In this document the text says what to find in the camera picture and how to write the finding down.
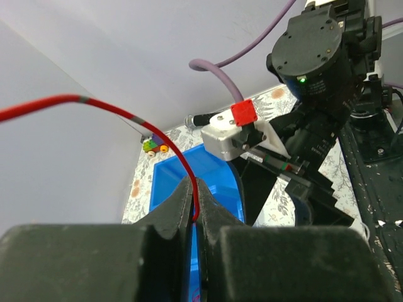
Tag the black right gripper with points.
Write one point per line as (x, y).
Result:
(308, 135)

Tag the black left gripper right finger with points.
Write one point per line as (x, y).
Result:
(315, 263)

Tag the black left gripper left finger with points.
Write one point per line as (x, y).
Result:
(145, 261)

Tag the floral patterned table mat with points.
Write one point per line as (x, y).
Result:
(278, 209)

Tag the colourful toy block train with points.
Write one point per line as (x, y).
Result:
(154, 145)

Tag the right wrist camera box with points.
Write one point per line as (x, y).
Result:
(238, 129)

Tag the black metal base rail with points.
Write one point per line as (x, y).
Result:
(378, 190)

